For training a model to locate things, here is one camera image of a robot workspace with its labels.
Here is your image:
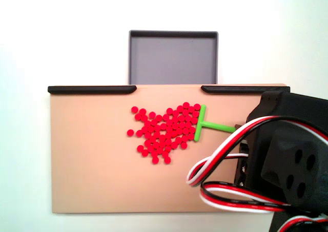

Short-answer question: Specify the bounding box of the green T pusher brown block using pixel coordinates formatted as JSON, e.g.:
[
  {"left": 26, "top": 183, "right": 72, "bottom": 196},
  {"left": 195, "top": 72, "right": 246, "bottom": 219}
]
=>
[{"left": 193, "top": 103, "right": 243, "bottom": 142}]

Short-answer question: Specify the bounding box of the heap of red granules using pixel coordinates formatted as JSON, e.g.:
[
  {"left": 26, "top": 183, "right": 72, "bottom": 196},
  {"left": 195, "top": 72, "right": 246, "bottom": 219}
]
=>
[{"left": 127, "top": 101, "right": 202, "bottom": 165}]

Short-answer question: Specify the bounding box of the grey shallow container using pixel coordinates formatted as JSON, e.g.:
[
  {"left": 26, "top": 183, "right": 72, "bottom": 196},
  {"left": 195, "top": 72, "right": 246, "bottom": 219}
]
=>
[{"left": 128, "top": 29, "right": 220, "bottom": 86}]

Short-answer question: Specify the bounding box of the beige flat board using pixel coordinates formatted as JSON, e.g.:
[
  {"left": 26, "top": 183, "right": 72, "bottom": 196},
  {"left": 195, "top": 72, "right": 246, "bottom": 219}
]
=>
[{"left": 48, "top": 83, "right": 289, "bottom": 214}]

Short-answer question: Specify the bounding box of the red white black servo cable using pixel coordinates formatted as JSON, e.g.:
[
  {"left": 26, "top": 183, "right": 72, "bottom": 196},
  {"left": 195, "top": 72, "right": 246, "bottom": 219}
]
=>
[
  {"left": 186, "top": 115, "right": 328, "bottom": 188},
  {"left": 199, "top": 181, "right": 293, "bottom": 214}
]

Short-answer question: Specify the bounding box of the black edge rail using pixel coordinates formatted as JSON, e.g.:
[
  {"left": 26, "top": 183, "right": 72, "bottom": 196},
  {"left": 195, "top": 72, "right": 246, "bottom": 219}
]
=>
[
  {"left": 201, "top": 85, "right": 291, "bottom": 95},
  {"left": 47, "top": 85, "right": 137, "bottom": 95}
]

